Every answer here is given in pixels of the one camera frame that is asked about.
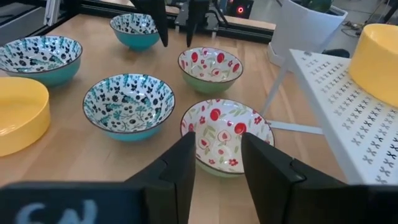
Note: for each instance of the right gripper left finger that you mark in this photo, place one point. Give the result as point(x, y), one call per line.
point(174, 186)

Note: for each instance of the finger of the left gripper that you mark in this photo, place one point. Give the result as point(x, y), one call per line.
point(196, 12)
point(155, 15)

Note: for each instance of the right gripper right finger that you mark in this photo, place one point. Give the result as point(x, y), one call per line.
point(273, 186)

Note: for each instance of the teal floral ceramic bowl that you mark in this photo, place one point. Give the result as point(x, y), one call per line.
point(133, 31)
point(129, 105)
point(40, 56)

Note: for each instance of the green bowl with red flowers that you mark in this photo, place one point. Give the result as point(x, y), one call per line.
point(211, 67)
point(224, 124)

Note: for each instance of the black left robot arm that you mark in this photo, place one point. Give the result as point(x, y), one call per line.
point(214, 17)

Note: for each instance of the black computer tower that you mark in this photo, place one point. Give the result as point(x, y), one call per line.
point(241, 9)

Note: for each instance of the white plant pot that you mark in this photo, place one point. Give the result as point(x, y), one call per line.
point(298, 28)

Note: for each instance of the white perforated metal rack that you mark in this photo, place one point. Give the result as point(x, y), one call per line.
point(357, 124)

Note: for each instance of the black aluminium frame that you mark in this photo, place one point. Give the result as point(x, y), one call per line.
point(242, 32)

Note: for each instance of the silver aluminium bracket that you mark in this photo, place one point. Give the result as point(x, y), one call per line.
point(52, 12)

